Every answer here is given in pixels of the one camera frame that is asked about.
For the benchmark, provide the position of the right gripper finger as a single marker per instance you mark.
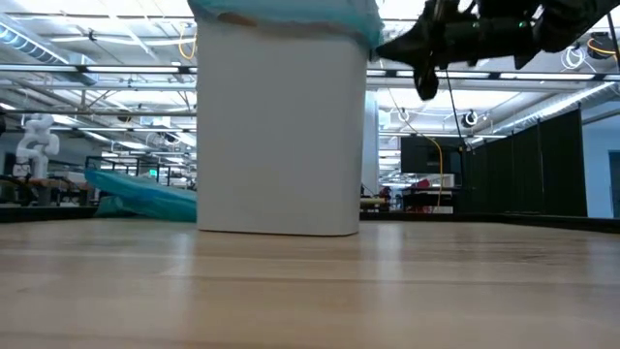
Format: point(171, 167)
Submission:
point(427, 82)
point(416, 46)

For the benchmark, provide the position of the light blue trash bag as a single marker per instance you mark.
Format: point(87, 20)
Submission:
point(315, 14)

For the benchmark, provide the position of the white plastic trash bin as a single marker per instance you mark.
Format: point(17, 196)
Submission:
point(281, 136)

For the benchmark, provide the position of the teal plastic trash bag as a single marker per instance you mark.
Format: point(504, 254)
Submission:
point(145, 199)

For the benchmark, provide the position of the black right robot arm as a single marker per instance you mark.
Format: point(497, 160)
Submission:
point(571, 24)

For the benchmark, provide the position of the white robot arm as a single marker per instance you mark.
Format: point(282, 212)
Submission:
point(36, 145)

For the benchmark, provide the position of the wooden workbench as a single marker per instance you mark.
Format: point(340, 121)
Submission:
point(43, 184)

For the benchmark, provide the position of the black partition wall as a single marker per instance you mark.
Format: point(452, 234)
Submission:
point(528, 169)

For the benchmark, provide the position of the silver ventilation duct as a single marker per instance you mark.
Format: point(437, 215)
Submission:
point(29, 46)

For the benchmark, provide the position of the black aluminium table frame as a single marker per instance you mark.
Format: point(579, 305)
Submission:
point(48, 214)

